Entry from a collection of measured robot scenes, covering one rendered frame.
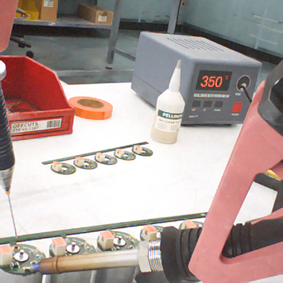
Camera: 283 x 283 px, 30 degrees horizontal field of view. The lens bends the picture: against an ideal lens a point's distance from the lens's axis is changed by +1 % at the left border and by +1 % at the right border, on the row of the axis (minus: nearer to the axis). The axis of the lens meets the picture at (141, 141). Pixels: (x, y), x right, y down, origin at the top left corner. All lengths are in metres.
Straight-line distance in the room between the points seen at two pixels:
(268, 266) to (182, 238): 0.04
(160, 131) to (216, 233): 0.42
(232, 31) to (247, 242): 5.91
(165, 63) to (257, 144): 0.55
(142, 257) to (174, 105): 0.40
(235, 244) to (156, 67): 0.54
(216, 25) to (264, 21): 0.66
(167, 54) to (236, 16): 5.38
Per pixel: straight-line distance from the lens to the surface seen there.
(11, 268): 0.27
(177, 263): 0.23
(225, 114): 0.73
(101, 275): 0.30
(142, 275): 0.32
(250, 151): 0.18
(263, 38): 5.85
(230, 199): 0.20
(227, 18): 6.17
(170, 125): 0.63
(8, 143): 0.21
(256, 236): 0.22
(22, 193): 0.47
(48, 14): 4.96
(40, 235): 0.30
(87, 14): 5.33
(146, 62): 0.77
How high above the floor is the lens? 0.97
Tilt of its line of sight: 21 degrees down
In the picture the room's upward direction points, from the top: 11 degrees clockwise
